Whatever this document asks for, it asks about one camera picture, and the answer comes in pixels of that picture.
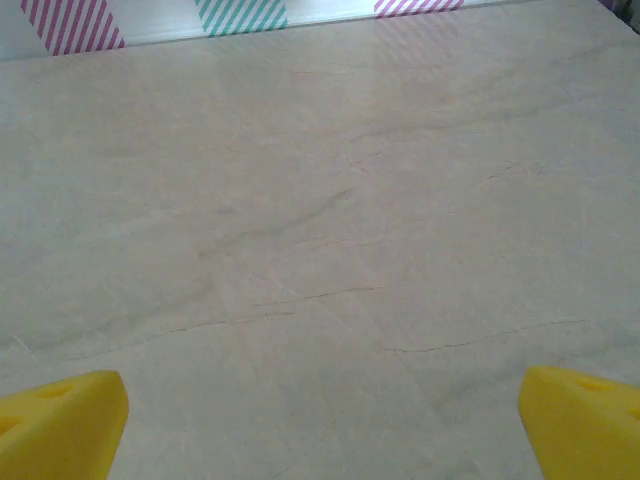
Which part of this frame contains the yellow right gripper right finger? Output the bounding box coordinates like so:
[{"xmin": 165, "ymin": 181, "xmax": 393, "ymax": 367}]
[{"xmin": 517, "ymin": 365, "xmax": 640, "ymax": 480}]

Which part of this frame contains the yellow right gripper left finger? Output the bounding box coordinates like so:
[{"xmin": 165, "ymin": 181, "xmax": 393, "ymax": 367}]
[{"xmin": 0, "ymin": 369, "xmax": 130, "ymax": 480}]

